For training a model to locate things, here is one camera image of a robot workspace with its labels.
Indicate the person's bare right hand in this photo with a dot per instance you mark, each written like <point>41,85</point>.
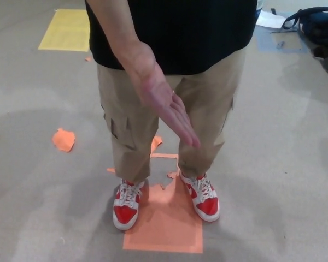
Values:
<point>164,101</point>

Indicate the person's bare right forearm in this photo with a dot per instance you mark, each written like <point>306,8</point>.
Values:
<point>125,46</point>

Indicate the khaki cargo trousers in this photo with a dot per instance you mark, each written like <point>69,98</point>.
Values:
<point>125,114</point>

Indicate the curled orange paper scrap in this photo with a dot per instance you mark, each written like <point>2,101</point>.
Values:
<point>157,144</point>

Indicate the black t-shirt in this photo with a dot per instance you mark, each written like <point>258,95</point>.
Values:
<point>194,32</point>

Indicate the tiny orange paper scrap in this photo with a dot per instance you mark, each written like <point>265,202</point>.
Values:
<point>87,59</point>

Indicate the flat orange paper scrap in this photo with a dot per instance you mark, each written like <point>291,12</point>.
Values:
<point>111,170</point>

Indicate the crumpled orange paper piece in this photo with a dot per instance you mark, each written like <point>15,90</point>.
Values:
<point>63,139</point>

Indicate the red white left sneaker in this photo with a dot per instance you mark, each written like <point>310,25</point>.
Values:
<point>205,204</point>

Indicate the red white sneaker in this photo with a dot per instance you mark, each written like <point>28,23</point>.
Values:
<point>125,211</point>
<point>205,204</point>

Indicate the red white right sneaker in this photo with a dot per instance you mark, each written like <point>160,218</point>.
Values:
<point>125,211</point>

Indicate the yellow floor paper sheet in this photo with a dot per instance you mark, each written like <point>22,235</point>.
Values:
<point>65,30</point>

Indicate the orange floor paper sheet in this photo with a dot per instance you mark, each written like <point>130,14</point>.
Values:
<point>166,226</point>

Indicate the white paper sheet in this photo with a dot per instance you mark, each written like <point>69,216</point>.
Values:
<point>270,19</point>

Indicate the dark blue backpack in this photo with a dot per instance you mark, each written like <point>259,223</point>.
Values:
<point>319,27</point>

